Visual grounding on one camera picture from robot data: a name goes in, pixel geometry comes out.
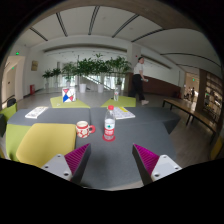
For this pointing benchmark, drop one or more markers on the right open magazine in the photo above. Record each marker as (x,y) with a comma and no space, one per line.
(122,113)

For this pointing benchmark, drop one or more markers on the long wooden bench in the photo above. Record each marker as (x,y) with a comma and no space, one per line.
(193,115)

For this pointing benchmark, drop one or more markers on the red blue white cube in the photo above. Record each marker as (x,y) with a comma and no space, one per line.
(68,95)

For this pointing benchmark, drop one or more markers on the far clear water bottle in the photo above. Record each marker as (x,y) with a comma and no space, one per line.
(116,95)

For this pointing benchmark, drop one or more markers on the potted plants row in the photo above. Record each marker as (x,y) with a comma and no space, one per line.
(113,68)

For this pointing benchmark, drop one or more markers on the red white patterned mug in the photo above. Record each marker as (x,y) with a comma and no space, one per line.
(83,129)

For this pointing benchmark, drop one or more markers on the framed wall picture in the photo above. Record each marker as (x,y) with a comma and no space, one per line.
(34,65)

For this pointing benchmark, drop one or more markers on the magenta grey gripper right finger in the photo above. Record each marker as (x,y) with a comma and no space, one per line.
(151,166)

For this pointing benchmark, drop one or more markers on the wooden bookshelf at right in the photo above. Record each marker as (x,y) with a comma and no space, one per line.
(210,96)

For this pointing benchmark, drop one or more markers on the green far right table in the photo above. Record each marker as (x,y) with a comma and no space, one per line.
(123,101)

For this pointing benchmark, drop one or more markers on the red bin by wall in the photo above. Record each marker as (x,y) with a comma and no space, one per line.
(32,89)

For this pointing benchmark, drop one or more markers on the yellow table section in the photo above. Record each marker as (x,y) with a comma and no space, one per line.
(43,141)

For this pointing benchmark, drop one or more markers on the green table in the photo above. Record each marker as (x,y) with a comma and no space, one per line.
(57,102)
(123,101)

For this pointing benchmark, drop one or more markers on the red-capped water bottle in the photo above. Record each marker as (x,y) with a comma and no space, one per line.
(109,124)

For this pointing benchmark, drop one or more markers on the green far left table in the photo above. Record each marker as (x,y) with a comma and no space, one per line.
(57,102)

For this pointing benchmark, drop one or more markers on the walking person white shirt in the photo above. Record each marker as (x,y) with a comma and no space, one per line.
(137,79)

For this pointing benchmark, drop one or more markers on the green chair at left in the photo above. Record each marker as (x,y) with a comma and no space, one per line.
(5,115)

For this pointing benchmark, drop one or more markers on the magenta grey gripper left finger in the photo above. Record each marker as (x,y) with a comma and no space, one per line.
(71,166)

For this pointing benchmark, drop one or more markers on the grey table section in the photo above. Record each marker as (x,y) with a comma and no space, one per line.
(111,164)

